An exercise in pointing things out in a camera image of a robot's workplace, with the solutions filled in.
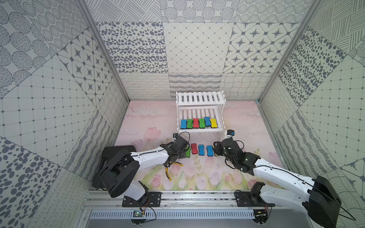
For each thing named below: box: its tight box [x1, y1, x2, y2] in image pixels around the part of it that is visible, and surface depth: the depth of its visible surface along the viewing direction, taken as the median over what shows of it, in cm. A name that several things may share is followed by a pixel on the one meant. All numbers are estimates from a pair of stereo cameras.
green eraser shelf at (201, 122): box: [198, 118, 206, 129], surface depth 90 cm
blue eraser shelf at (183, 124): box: [180, 119, 188, 130], surface depth 90 cm
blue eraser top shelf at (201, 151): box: [198, 144, 205, 156], surface depth 95 cm
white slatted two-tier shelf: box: [175, 90, 226, 134], surface depth 90 cm
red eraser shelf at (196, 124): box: [192, 118, 200, 128], surface depth 92 cm
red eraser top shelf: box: [190, 142, 199, 155], surface depth 96 cm
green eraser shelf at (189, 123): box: [186, 118, 193, 129], surface depth 90 cm
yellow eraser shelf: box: [210, 118, 218, 128], surface depth 90 cm
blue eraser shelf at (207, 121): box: [204, 116, 212, 126], surface depth 91 cm
